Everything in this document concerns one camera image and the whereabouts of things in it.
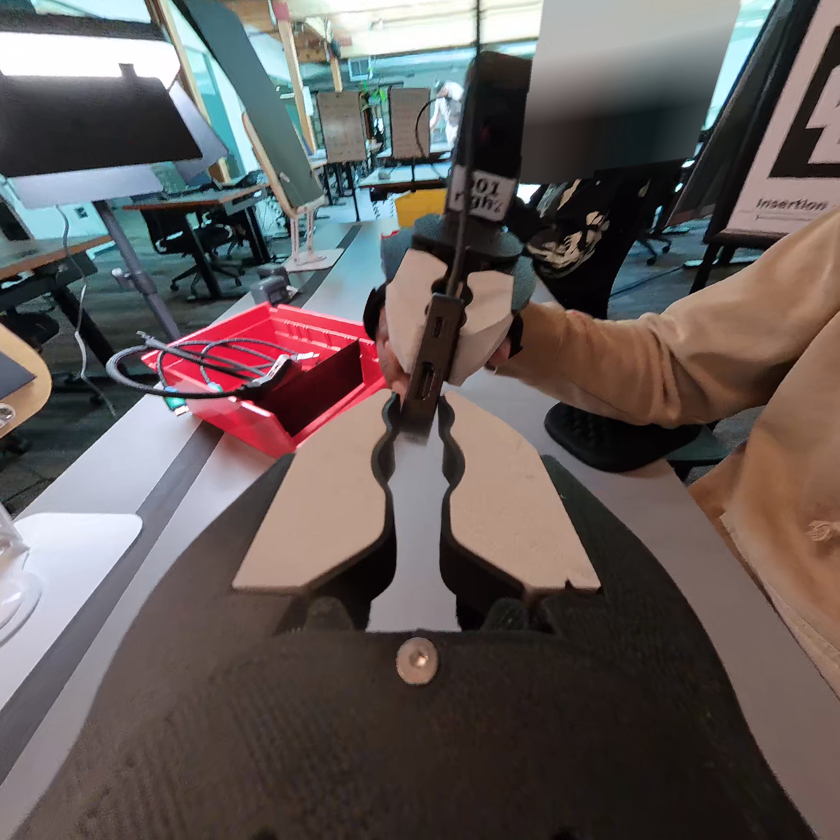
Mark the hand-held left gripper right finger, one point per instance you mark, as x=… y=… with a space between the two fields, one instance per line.
x=512 y=512

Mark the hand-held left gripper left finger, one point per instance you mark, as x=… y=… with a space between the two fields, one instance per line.
x=328 y=512

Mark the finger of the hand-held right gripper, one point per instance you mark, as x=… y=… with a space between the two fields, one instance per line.
x=489 y=315
x=407 y=308

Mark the person's right forearm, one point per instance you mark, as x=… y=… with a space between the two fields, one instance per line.
x=656 y=354

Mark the person's right hand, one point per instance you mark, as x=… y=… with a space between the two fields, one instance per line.
x=388 y=361

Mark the brown pegboard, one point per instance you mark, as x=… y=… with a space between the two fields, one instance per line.
x=341 y=128
x=407 y=121

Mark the yellow plastic bin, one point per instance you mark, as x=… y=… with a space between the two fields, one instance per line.
x=413 y=210

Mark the red plastic bin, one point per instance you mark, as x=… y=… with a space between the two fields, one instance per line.
x=262 y=420

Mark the black chair armrest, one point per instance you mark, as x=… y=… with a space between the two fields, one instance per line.
x=623 y=439

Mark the small black device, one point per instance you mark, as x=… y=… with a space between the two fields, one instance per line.
x=272 y=285

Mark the black office chair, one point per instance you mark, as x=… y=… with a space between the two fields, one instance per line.
x=190 y=243

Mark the black panel on wooden stand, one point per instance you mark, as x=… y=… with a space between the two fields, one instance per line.
x=262 y=98

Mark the wooden top office desk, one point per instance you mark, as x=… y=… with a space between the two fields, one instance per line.
x=39 y=253
x=197 y=197

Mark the person's beige hoodie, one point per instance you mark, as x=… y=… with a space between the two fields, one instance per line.
x=787 y=525

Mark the white sign with black marker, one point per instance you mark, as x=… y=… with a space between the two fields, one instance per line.
x=787 y=131

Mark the rounded wooden board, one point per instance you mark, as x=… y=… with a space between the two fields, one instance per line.
x=40 y=387

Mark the clear plastic stand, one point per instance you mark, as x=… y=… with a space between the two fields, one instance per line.
x=16 y=590

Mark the grey monitor back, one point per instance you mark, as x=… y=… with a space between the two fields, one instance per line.
x=85 y=187

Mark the black monitor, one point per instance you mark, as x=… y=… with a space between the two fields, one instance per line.
x=98 y=124

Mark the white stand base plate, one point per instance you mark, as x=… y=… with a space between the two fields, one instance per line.
x=85 y=558

